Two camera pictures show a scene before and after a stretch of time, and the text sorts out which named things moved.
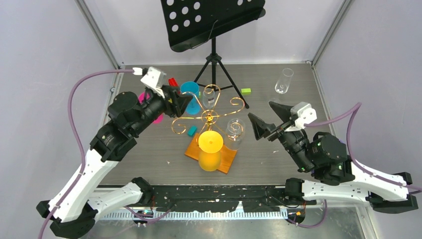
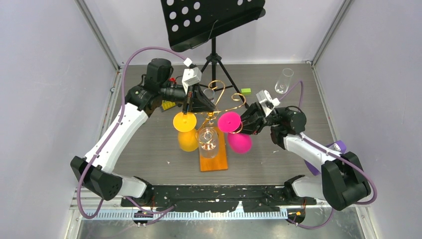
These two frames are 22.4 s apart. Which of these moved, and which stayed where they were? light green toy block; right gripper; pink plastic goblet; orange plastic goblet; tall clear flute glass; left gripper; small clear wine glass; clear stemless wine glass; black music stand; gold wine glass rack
Moved: clear stemless wine glass; orange plastic goblet; left gripper; pink plastic goblet; right gripper; gold wine glass rack
Stayed: light green toy block; small clear wine glass; tall clear flute glass; black music stand
